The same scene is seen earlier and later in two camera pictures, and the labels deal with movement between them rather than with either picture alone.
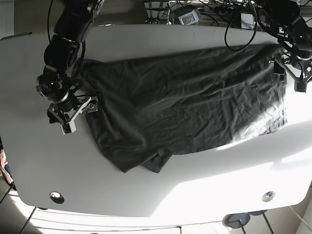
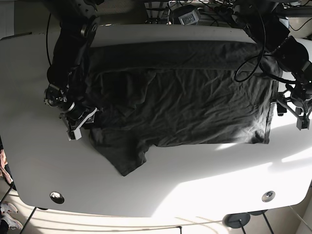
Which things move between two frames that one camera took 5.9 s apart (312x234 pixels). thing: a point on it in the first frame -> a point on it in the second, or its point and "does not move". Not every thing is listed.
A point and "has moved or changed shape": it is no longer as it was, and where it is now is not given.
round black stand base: [233, 220] does not move
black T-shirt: [150, 106] has moved or changed shape
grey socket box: [188, 18] does not move
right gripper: [299, 65] -> [298, 103]
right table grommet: [268, 196] does not move
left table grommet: [57, 197] does not move
